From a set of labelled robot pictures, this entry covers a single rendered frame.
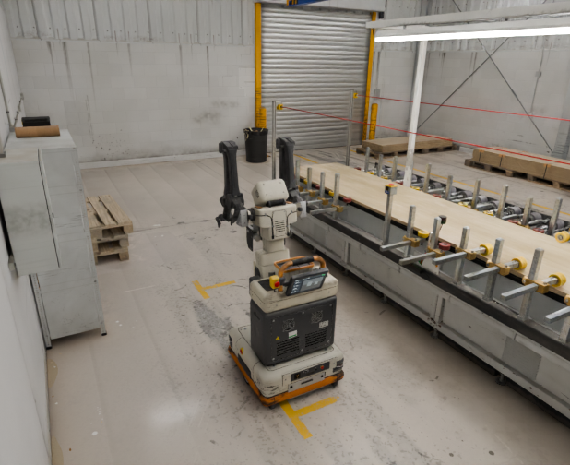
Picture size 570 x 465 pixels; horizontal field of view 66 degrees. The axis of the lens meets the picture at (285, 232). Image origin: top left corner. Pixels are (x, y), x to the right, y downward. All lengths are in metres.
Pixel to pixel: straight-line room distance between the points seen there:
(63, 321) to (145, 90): 6.82
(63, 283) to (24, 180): 1.37
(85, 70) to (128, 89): 0.84
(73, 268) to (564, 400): 3.49
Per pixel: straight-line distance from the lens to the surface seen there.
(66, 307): 3.82
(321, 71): 11.54
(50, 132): 3.92
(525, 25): 3.24
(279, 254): 3.04
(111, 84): 9.84
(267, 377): 2.91
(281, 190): 2.91
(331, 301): 2.93
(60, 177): 3.46
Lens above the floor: 2.13
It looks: 21 degrees down
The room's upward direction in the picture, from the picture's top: 1 degrees clockwise
